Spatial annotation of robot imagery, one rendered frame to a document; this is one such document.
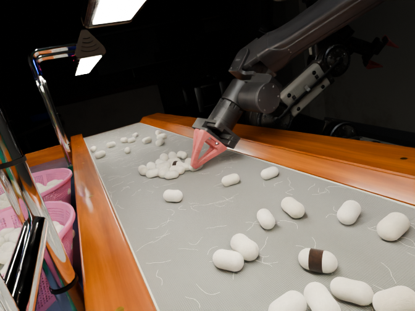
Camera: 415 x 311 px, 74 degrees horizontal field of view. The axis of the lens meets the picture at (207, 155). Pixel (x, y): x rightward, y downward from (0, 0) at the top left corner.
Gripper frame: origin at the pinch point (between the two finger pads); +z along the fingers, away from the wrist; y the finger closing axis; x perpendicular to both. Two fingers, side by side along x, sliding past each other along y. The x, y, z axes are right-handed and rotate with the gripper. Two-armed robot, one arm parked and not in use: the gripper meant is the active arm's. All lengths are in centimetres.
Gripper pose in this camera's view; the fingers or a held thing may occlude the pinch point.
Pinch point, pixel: (195, 163)
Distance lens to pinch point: 57.4
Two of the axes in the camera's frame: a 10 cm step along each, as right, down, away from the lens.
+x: 7.3, 5.0, 4.7
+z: -5.3, 8.5, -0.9
